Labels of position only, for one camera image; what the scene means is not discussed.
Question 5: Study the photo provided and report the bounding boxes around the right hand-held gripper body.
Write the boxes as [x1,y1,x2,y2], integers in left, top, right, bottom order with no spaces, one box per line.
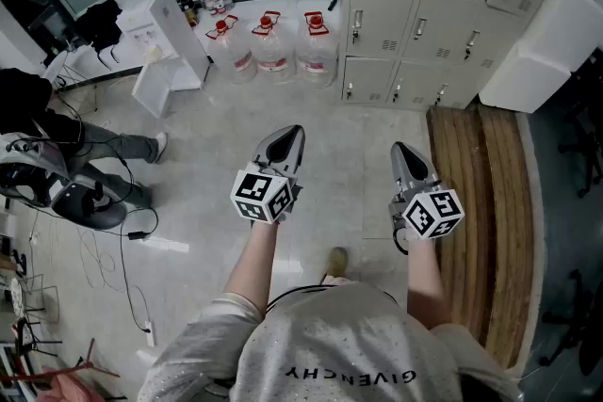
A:
[388,180,465,242]

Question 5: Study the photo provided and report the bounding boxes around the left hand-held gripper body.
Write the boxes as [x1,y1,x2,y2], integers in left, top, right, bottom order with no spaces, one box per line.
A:
[230,162,302,225]

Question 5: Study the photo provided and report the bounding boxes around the locker door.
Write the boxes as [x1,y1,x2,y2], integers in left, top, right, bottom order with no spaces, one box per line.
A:
[346,0,418,59]

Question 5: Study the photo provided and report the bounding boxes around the person's left forearm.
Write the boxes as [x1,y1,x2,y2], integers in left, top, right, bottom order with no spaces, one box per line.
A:
[221,217,280,324]

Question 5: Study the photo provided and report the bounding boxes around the person's right forearm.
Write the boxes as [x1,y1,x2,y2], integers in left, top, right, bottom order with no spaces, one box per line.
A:
[404,238,454,330]

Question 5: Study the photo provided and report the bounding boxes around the wooden slatted bench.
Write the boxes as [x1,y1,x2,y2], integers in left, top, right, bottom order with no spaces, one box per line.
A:
[426,103,537,369]

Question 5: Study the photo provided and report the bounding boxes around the person's tan shoe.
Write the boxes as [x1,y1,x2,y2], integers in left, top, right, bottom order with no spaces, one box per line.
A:
[324,247,350,280]

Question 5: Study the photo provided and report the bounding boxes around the clear water jug middle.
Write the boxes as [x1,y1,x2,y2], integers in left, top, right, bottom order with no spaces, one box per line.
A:
[249,10,298,86]

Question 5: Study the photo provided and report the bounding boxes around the clear water jug left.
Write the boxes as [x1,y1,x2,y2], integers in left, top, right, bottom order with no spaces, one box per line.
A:
[204,13,258,85]

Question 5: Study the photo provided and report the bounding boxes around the white plastic box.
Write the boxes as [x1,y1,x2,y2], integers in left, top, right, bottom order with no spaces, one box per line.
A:
[130,55,204,120]

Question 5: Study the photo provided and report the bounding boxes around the white water dispenser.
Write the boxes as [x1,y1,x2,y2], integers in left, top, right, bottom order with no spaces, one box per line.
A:
[115,0,211,91]

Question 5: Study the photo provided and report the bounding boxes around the cluster of small bottles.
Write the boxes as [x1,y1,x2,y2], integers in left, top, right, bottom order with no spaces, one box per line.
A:
[176,0,236,28]

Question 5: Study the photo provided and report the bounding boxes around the person's grey t-shirt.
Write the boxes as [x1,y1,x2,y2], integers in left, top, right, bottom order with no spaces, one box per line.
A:
[136,281,519,402]

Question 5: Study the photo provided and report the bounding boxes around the grey and black device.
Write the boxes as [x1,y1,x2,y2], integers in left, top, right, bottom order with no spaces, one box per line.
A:
[0,131,128,232]

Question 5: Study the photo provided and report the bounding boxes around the black office chair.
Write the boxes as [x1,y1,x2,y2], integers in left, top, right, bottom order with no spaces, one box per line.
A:
[538,267,603,378]

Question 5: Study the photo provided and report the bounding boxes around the black garment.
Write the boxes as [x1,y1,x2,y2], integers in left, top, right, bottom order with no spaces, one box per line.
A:
[74,0,124,71]

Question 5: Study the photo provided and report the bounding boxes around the red metal stand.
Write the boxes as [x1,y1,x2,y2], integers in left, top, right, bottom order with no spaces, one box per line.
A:
[0,337,122,392]

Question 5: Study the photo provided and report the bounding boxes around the pink cloth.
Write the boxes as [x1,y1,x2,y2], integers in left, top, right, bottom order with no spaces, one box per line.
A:
[35,369,107,402]

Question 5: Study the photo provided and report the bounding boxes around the black waist cable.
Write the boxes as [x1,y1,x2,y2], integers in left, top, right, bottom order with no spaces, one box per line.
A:
[265,283,398,313]

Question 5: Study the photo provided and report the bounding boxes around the black floor cable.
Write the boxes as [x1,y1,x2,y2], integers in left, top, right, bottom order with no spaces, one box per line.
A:
[117,154,160,333]

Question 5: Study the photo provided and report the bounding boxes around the white floor cables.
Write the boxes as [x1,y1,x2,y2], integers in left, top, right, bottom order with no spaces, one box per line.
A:
[27,220,117,294]

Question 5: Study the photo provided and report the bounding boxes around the metal wire rack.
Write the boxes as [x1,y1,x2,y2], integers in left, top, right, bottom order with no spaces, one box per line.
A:
[0,270,62,373]

